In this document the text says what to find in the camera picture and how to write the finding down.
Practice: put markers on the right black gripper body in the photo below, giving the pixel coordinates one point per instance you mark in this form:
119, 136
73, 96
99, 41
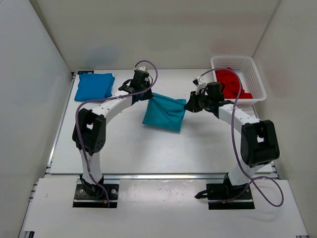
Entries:
201, 101

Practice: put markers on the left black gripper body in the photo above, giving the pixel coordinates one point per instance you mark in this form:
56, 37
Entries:
146, 94

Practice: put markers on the teal t shirt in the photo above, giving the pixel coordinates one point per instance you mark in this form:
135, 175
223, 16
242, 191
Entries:
165, 113

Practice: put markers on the red t shirt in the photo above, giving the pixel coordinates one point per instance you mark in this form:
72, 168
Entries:
230, 83

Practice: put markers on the blue t shirt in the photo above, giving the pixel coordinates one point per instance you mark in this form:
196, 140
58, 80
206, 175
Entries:
94, 86

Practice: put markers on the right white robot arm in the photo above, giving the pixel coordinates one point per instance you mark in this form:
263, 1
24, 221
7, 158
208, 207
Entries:
258, 144

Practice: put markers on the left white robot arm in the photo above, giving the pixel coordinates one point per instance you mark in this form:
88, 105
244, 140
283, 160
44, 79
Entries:
89, 135

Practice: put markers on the dark label sticker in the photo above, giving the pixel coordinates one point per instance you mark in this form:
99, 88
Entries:
80, 72

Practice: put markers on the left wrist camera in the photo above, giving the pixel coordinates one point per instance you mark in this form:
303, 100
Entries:
138, 83

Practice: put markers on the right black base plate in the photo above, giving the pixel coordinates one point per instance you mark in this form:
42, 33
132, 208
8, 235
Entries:
219, 198

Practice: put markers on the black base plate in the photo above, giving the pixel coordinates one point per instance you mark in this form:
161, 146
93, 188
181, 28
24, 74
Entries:
219, 198
82, 199

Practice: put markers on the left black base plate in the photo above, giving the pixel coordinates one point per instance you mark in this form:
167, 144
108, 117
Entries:
82, 199

